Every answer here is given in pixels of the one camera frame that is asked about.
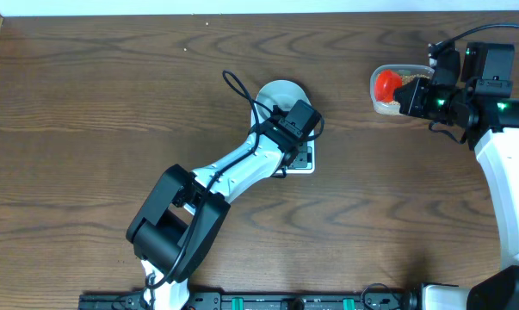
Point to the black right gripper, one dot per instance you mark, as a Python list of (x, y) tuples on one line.
[(413, 105)]

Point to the white digital kitchen scale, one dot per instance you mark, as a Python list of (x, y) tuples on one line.
[(304, 162)]

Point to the grey plastic bowl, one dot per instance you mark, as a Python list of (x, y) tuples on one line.
[(281, 93)]

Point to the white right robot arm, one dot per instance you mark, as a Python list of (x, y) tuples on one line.
[(472, 90)]

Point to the clear plastic container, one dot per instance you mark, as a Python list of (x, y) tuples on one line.
[(407, 73)]

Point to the red plastic measuring scoop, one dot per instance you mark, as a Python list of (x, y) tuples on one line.
[(385, 85)]

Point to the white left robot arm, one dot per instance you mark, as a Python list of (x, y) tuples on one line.
[(180, 219)]

